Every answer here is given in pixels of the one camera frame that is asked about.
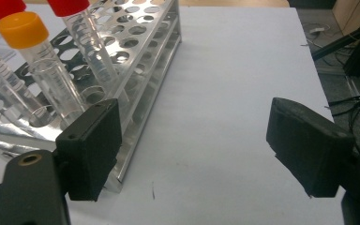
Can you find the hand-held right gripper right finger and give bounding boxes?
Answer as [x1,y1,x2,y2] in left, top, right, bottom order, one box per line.
[265,97,357,199]

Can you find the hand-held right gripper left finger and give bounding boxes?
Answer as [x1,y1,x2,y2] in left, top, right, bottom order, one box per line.
[55,97,123,203]

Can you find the metal test tube rack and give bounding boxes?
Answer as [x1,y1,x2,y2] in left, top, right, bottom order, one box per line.
[0,0,182,193]

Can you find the orange cap test tube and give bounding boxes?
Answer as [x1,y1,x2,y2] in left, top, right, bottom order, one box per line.
[0,11,76,123]

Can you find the red cap test tube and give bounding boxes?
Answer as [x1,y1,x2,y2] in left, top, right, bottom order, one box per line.
[0,0,45,126]
[46,0,121,98]

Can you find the white table cover sheet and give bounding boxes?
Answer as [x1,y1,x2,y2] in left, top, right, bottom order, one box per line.
[0,4,346,225]

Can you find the black metal stand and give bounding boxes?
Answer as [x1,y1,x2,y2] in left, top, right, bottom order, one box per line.
[310,12,360,78]

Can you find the black floor cables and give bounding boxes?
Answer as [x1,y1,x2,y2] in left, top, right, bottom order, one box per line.
[327,93,360,132]

